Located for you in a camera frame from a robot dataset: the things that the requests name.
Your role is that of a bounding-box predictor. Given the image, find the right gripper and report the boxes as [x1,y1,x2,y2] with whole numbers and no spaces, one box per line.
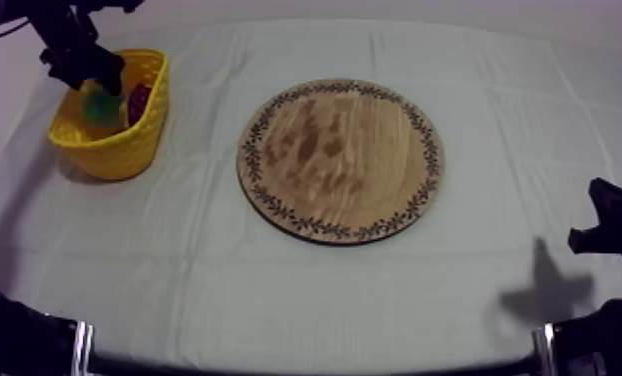
[567,166,622,290]

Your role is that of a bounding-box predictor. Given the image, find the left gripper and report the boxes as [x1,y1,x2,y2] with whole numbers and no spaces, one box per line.
[39,42,127,97]

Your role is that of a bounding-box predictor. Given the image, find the green toy pear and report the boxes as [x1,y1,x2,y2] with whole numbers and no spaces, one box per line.
[78,79,125,129]

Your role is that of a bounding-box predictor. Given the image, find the yellow plastic basket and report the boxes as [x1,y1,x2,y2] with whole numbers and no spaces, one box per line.
[47,48,171,182]

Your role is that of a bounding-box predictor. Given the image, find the round wooden board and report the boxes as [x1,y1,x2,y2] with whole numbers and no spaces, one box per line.
[235,78,446,246]

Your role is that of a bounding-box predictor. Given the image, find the purple toy grapes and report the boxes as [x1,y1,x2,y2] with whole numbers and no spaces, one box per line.
[127,82,153,127]

